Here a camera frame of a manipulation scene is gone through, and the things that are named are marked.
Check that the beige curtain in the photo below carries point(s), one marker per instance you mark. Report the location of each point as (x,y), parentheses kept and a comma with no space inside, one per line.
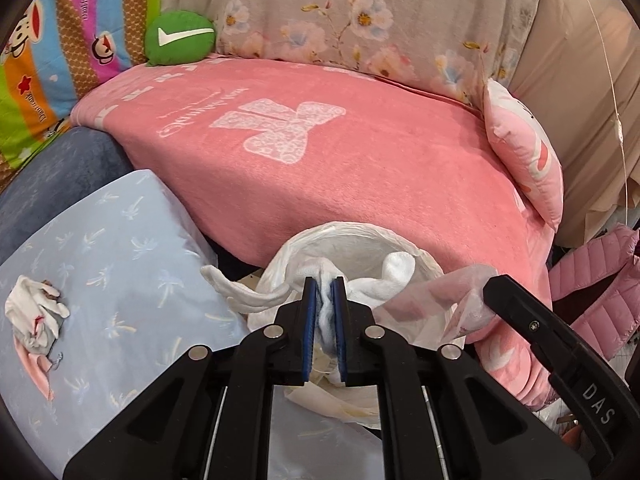
(575,85)

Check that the pink puffer jacket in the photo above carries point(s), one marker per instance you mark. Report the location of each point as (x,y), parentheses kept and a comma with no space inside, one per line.
(600,270)

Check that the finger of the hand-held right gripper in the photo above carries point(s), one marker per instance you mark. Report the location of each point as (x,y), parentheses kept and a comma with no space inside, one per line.
(550,335)

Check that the pink and white pillow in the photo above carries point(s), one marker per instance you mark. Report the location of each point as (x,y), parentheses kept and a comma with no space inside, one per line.
(520,145)

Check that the pink blanket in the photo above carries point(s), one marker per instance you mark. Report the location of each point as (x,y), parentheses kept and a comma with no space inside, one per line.
(350,170)

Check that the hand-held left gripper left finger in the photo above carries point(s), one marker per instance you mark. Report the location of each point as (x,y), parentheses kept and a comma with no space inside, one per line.
(311,330)

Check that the green plush cushion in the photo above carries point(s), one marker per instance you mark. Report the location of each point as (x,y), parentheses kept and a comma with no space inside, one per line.
(175,52)

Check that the grey floral blanket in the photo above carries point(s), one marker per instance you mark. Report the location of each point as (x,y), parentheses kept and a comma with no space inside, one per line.
(400,50)

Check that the white sock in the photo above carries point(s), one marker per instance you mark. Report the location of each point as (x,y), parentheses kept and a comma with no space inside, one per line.
(400,275)

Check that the striped monkey print quilt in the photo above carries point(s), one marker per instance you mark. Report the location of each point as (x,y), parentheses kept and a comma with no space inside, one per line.
(75,25)

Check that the white lined waste bin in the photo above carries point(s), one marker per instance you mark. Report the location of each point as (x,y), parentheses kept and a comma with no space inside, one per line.
(295,255)

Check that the blue-grey sofa cushion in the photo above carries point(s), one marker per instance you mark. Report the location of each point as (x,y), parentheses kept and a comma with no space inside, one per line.
(60,170)

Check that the pink cloth piece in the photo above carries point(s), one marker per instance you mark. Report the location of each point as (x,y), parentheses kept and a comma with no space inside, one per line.
(40,370)

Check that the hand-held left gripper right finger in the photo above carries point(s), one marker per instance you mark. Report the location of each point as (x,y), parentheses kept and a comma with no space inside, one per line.
(339,330)

